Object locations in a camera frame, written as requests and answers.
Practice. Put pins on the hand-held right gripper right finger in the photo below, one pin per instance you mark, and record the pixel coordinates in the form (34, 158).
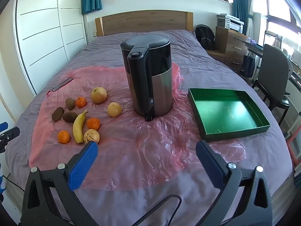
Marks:
(209, 164)

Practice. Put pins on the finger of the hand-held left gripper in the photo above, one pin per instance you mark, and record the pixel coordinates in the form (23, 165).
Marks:
(2, 126)
(11, 133)

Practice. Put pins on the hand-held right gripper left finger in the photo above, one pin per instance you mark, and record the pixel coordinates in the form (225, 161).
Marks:
(84, 164)

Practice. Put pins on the tan marked round fruit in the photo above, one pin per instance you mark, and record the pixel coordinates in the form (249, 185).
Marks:
(91, 136)

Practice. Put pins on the orange tangerine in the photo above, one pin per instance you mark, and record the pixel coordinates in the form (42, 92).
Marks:
(93, 123)
(81, 102)
(63, 137)

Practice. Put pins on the yellow banana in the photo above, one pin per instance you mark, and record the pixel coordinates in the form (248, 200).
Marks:
(78, 128)

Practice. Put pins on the brown kiwi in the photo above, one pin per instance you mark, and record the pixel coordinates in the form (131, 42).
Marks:
(70, 103)
(57, 113)
(69, 116)

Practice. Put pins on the green tray box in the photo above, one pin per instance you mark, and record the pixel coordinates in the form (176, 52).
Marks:
(225, 113)

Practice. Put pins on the pale yellow pear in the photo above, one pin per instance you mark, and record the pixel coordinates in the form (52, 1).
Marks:
(114, 109)

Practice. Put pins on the yellow-green apple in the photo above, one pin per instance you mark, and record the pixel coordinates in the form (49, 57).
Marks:
(99, 95)

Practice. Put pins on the pink plastic sheet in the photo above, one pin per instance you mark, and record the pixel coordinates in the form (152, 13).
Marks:
(145, 146)

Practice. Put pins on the black and steel electric kettle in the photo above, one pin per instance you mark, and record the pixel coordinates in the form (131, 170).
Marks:
(150, 87)

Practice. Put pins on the black hanging bag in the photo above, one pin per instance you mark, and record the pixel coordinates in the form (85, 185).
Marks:
(247, 66)

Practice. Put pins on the white wardrobe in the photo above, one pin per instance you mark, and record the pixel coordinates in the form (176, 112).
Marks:
(47, 28)

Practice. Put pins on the grey office chair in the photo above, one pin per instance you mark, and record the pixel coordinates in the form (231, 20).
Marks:
(275, 73)

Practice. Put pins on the wooden dresser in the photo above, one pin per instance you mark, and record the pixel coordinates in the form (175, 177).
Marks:
(231, 44)

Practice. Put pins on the desk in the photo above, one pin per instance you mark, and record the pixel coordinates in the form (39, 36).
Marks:
(255, 49)

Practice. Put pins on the black backpack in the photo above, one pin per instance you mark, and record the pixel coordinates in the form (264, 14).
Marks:
(204, 36)

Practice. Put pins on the white printer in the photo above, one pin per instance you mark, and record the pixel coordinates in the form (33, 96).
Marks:
(231, 23)

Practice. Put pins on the wooden headboard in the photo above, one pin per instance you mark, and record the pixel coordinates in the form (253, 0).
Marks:
(143, 22)

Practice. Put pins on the window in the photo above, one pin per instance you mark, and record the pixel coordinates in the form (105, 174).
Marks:
(279, 9)

